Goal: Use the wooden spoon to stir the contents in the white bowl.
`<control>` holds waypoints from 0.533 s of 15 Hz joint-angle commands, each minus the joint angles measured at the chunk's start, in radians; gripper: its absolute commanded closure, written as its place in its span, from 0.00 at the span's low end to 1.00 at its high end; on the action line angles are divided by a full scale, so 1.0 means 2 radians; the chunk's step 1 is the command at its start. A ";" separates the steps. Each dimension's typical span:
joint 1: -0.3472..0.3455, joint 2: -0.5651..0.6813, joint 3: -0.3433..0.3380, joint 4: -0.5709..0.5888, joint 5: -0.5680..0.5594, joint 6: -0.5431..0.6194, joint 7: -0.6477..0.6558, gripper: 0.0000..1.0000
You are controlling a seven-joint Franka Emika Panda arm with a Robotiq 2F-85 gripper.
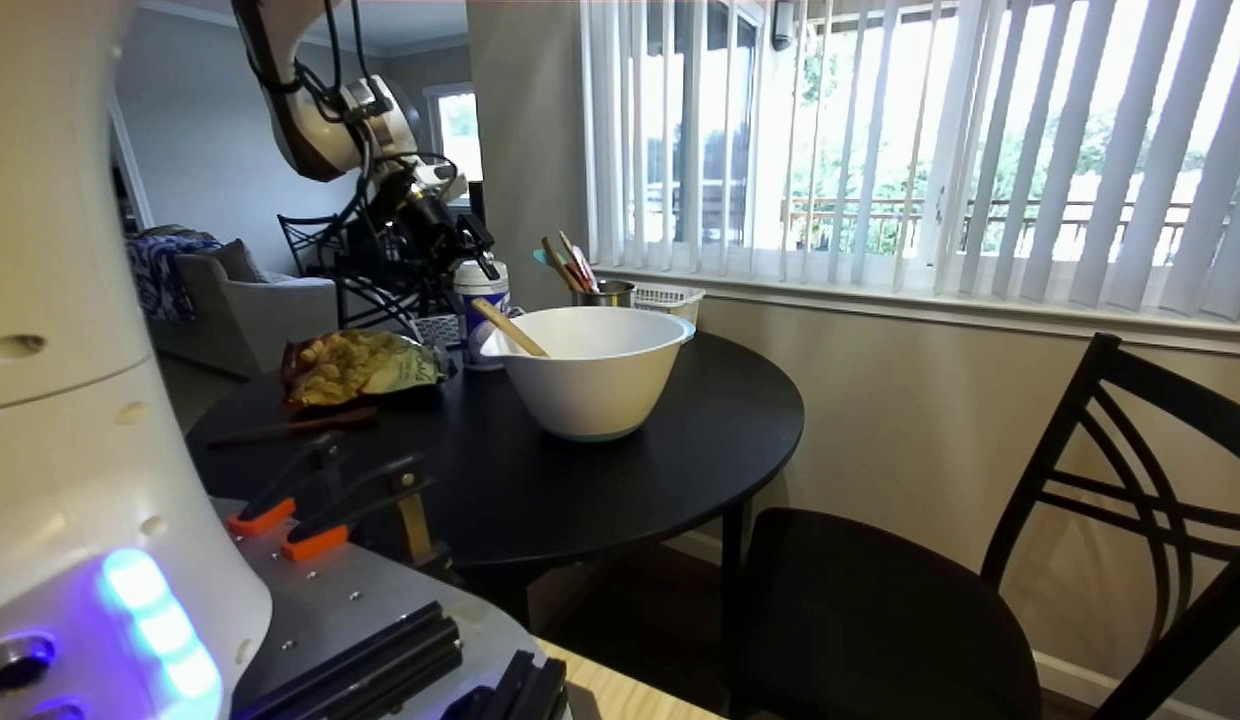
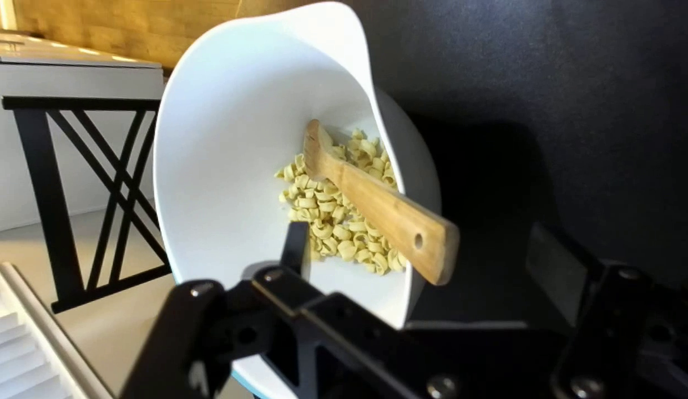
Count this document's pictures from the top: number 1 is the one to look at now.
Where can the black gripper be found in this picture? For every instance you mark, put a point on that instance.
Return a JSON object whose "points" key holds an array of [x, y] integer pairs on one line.
{"points": [[414, 220]]}

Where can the wooden spoon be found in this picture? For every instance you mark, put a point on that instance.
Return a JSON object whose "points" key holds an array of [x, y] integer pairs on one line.
{"points": [[508, 328]]}

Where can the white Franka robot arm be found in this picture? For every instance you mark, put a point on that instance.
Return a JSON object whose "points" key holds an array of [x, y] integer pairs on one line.
{"points": [[74, 403]]}

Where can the white bowl with teal rim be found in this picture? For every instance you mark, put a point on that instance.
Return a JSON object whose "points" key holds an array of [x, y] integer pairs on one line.
{"points": [[593, 382]]}

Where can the bright living room window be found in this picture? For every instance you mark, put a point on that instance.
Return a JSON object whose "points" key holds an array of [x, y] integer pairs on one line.
{"points": [[462, 134]]}

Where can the black metal chair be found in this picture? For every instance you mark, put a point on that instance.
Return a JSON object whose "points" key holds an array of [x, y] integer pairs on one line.
{"points": [[860, 613], [364, 304]]}

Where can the open bag of yellow chips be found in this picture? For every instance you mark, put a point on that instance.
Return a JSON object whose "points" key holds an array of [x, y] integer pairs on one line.
{"points": [[345, 366]]}

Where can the black background chair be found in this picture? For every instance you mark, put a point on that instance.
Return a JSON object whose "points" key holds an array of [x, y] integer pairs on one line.
{"points": [[301, 240]]}

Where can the white plastic container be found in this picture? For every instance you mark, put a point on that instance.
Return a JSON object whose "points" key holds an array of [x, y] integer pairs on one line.
{"points": [[667, 303]]}

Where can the grey sofa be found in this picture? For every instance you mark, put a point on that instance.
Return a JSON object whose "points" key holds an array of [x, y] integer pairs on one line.
{"points": [[252, 321]]}

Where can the round black table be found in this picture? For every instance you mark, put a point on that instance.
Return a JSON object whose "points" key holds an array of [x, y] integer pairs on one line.
{"points": [[581, 483]]}

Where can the blue patterned blanket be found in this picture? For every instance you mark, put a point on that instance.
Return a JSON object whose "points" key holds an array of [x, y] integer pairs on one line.
{"points": [[165, 264]]}

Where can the metal robot mounting plate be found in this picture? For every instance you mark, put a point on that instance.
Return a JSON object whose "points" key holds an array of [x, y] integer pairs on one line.
{"points": [[325, 594]]}

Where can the black aluminium rails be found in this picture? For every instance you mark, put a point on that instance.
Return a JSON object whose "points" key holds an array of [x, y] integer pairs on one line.
{"points": [[362, 661]]}

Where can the white vertical blinds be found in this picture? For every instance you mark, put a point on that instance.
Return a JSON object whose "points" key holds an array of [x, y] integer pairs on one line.
{"points": [[912, 134]]}

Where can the black bracket block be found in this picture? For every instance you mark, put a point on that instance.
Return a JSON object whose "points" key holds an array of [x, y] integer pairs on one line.
{"points": [[514, 686]]}

